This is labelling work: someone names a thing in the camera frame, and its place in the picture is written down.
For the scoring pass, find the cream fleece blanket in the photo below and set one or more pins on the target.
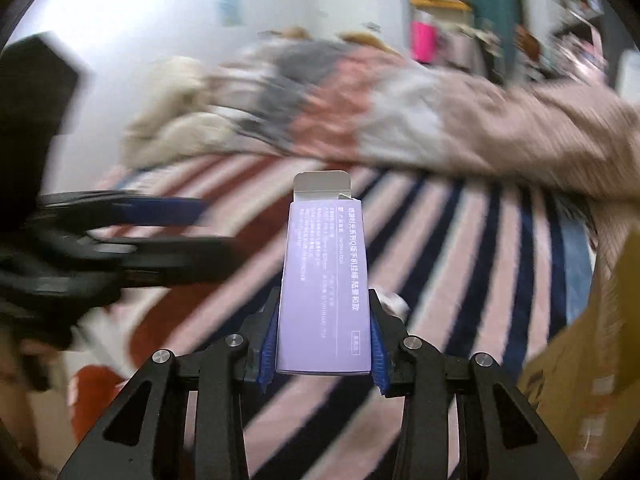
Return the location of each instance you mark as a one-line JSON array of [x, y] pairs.
[[175, 110]]

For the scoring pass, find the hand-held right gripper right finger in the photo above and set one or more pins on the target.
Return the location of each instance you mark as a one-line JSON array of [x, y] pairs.
[[430, 410]]

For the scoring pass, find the pink grey patchwork duvet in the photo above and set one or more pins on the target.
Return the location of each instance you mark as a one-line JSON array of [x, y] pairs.
[[400, 110]]

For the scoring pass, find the small white bottle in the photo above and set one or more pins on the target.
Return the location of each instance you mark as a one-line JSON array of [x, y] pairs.
[[395, 306]]

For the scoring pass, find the person's left forearm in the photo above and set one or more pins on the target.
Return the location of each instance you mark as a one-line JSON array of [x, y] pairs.
[[20, 410]]

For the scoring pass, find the pink gift bag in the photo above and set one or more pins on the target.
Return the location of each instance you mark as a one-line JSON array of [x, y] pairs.
[[424, 40]]

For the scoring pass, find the yellow shelf unit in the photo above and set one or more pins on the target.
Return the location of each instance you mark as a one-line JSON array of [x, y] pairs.
[[440, 7]]

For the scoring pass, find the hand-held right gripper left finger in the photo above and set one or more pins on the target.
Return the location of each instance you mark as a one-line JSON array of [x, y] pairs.
[[220, 410]]

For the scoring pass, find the striped pink blanket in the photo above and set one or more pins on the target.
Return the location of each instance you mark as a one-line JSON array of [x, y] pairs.
[[450, 240]]

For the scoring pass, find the tall grey bookcase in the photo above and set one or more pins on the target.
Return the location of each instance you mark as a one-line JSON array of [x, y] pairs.
[[575, 0]]

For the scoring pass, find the white headboard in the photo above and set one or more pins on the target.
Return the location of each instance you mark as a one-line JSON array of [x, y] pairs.
[[629, 72]]

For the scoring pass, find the blue wall poster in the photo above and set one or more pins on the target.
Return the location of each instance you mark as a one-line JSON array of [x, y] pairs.
[[230, 8]]

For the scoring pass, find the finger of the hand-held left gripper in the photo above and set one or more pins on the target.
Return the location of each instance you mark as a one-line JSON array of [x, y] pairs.
[[160, 210], [200, 260]]

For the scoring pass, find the dark brown plush toy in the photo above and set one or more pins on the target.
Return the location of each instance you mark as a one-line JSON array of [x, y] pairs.
[[527, 42]]

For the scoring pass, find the long purple box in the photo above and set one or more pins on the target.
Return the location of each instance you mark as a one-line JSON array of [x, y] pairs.
[[325, 285]]

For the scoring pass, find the brown cardboard box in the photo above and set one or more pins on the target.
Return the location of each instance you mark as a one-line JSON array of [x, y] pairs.
[[595, 370]]

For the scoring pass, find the teal curtain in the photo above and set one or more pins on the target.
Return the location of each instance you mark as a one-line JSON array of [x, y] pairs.
[[465, 5]]

